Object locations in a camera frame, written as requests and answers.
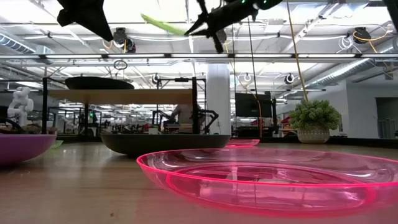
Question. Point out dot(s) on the black background robot arm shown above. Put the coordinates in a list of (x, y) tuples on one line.
[(211, 119)]

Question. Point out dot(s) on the white building column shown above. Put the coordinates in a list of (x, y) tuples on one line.
[(218, 99)]

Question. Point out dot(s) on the wooden shelf black metal legs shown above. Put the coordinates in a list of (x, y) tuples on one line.
[(124, 96)]

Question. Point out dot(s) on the black monitor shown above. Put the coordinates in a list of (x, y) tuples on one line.
[(252, 105)]

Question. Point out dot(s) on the purple round plate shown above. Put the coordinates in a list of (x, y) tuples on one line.
[(21, 147)]

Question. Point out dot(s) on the white robot figure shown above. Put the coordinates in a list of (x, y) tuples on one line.
[(20, 105)]

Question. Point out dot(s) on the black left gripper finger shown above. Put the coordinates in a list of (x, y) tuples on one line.
[(90, 18), (104, 18)]

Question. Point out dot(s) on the dark grey bowl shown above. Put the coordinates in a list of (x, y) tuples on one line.
[(164, 143)]

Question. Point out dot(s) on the long horizontal light bar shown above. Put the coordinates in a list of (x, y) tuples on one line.
[(199, 56)]

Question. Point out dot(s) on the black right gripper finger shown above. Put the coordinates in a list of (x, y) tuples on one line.
[(205, 32), (200, 25)]

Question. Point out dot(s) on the green artificial potted plant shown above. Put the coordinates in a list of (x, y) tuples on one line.
[(314, 115)]

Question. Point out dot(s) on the grey door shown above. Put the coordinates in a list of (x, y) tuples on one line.
[(387, 118)]

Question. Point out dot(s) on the pink transparent plastic plate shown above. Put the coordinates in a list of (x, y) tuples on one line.
[(242, 143), (217, 193)]

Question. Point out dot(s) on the person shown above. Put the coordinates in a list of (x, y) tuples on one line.
[(183, 113)]

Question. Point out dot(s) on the grey ventilation duct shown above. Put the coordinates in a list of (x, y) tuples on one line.
[(15, 43), (348, 70)]

